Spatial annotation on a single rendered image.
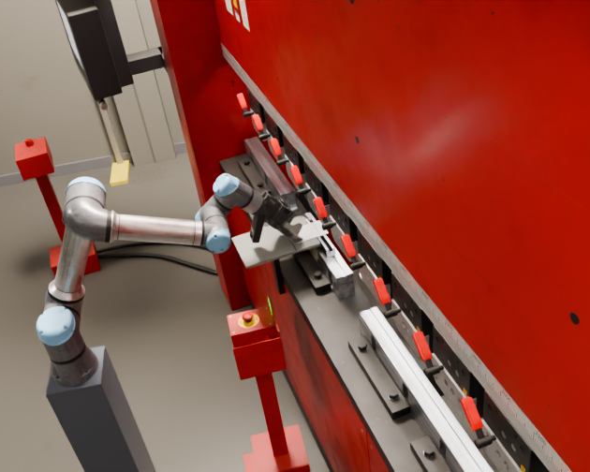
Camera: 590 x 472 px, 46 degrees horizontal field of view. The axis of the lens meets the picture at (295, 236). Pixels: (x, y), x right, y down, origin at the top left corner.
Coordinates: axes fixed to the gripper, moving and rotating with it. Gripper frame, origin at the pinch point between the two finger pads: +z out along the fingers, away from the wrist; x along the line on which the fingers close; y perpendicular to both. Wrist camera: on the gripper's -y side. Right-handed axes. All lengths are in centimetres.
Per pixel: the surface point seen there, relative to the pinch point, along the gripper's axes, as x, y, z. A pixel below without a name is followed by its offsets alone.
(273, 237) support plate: 3.0, -5.7, -3.9
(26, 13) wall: 282, -48, -60
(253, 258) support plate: -4.9, -13.2, -10.3
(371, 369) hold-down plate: -58, -6, 8
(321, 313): -26.7, -10.4, 8.6
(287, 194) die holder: 31.2, 2.9, 7.9
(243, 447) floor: 3, -92, 54
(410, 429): -79, -7, 12
